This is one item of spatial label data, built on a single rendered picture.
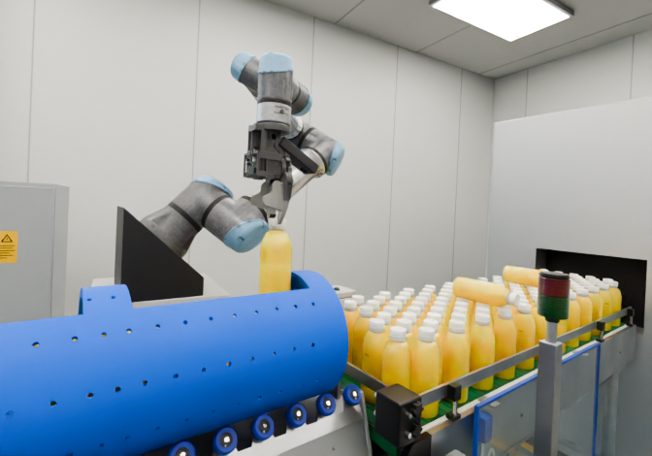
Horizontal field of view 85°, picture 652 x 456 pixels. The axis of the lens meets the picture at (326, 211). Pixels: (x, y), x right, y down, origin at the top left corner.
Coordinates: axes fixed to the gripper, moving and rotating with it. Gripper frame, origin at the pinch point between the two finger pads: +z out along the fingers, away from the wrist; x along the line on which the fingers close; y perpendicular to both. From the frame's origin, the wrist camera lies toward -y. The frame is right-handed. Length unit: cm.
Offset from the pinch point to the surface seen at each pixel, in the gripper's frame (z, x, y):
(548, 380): 34, 36, -52
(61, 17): -138, -271, 44
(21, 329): 15.7, 8.1, 42.6
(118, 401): 26.0, 13.6, 31.4
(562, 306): 17, 38, -52
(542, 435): 47, 36, -52
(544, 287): 13, 35, -51
